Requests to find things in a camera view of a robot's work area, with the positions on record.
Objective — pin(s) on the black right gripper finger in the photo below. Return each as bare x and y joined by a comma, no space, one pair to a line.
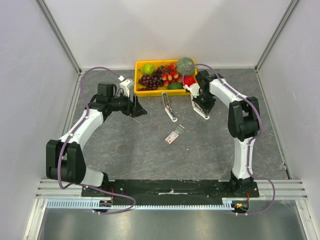
197,106
208,106

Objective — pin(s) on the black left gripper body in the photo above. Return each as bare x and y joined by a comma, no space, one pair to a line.
127,108

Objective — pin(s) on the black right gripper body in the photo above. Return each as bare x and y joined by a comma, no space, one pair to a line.
204,101

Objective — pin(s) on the white rectangular case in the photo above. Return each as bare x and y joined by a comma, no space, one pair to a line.
206,117

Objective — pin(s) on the green white stapler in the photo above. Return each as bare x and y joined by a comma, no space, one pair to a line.
167,107

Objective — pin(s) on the red white staple box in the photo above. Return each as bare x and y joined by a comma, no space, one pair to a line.
174,134

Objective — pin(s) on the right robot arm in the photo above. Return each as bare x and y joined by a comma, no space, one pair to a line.
243,122

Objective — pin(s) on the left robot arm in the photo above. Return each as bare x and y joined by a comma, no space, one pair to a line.
64,157

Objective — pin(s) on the green lime fruit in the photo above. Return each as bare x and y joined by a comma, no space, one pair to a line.
175,86

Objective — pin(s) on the yellow plastic tray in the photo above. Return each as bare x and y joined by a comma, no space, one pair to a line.
157,93

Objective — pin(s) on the dark purple grape bunch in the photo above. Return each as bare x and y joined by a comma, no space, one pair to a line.
150,82

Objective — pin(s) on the red strawberry cluster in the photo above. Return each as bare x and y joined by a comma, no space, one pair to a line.
169,74

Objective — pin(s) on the green netted melon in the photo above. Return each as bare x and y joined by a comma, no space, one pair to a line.
185,66

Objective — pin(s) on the green pear fruit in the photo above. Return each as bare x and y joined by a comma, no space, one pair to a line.
147,69

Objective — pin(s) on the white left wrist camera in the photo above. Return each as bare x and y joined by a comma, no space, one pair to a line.
126,84

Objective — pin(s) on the aluminium frame rail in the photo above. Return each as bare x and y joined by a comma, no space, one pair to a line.
283,189

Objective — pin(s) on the grey slotted cable duct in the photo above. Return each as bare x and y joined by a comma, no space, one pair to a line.
104,204

